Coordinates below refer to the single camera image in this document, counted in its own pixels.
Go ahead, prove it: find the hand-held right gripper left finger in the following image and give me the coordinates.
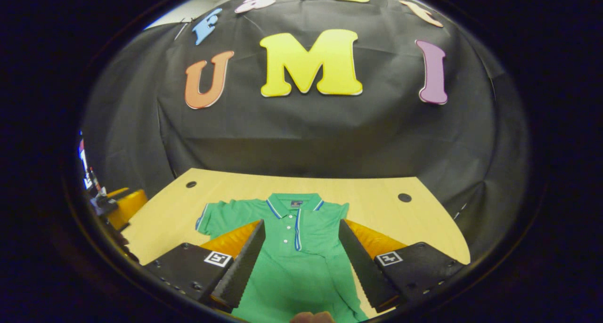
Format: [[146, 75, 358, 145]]
[[141, 218, 267, 309]]

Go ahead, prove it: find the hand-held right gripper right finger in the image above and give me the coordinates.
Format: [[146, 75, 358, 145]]
[[338, 218, 464, 314]]

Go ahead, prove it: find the green T-shirt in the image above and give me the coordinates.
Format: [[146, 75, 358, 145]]
[[196, 193, 370, 323]]

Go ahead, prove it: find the bright computer screen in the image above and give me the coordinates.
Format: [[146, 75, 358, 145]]
[[78, 132, 102, 192]]

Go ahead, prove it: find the black backdrop cloth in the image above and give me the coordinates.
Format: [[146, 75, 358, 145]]
[[80, 0, 530, 262]]

